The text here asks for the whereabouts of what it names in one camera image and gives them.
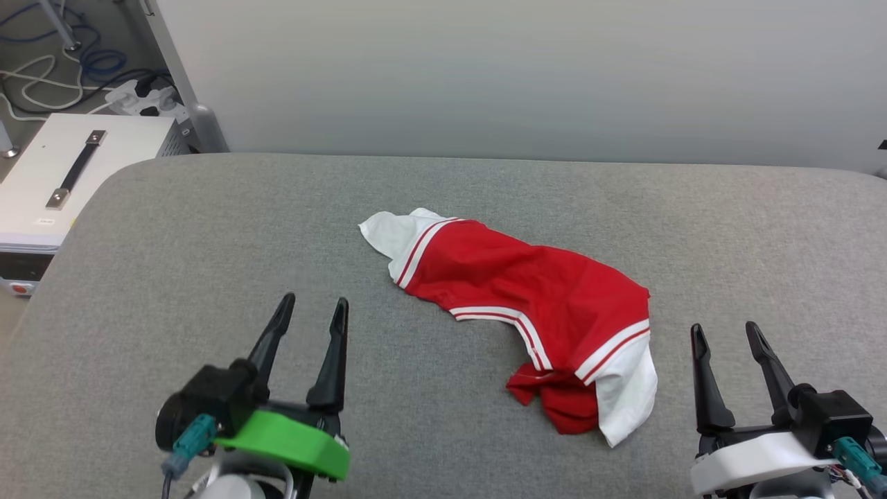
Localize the white cable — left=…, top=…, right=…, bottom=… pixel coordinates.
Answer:
left=0, top=54, right=115, bottom=123

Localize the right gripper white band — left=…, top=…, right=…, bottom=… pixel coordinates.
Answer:
left=690, top=321, right=887, bottom=497

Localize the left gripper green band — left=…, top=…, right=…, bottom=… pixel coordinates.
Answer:
left=155, top=292, right=351, bottom=481

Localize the white power strip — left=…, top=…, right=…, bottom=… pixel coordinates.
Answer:
left=105, top=78, right=189, bottom=120

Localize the teal cable connector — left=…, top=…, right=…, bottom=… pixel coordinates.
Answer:
left=833, top=437, right=885, bottom=497
left=162, top=414, right=218, bottom=479

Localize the grey metal post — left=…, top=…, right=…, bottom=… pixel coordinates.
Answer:
left=135, top=0, right=229, bottom=153

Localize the grey fabric sofa cushion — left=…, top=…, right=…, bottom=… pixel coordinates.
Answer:
left=0, top=152, right=887, bottom=499

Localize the red and white garment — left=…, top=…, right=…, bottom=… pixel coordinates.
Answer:
left=358, top=208, right=659, bottom=448

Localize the white equipment box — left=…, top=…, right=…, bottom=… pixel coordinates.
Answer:
left=0, top=113, right=191, bottom=297

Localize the black strap handle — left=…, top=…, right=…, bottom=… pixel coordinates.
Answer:
left=46, top=130, right=107, bottom=210

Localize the blue cable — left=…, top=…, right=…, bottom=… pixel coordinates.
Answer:
left=0, top=0, right=129, bottom=82

